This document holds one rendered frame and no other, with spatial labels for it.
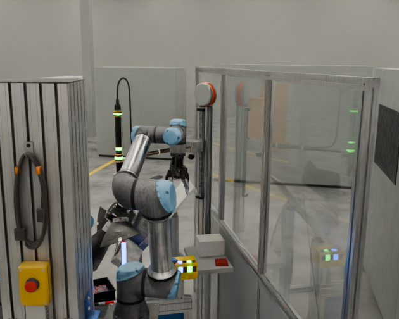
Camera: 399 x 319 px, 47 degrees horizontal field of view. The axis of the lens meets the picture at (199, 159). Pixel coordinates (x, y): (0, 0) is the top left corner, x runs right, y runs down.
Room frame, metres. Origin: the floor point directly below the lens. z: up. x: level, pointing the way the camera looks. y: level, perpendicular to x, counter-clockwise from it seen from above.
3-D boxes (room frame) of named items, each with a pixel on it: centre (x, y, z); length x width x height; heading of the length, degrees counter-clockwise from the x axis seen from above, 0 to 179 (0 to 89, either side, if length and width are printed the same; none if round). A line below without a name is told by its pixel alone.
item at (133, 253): (2.49, 0.41, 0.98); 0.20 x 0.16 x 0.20; 102
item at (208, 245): (2.84, -0.07, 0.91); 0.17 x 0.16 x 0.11; 102
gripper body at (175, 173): (2.06, 0.10, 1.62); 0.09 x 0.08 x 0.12; 12
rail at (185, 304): (2.15, 0.48, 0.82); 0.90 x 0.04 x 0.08; 102
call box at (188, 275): (2.24, 0.09, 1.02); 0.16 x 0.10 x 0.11; 102
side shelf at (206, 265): (2.76, -0.06, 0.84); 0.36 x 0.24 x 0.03; 12
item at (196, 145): (2.99, 0.03, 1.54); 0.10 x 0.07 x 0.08; 137
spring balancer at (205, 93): (3.06, -0.04, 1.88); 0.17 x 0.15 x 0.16; 12
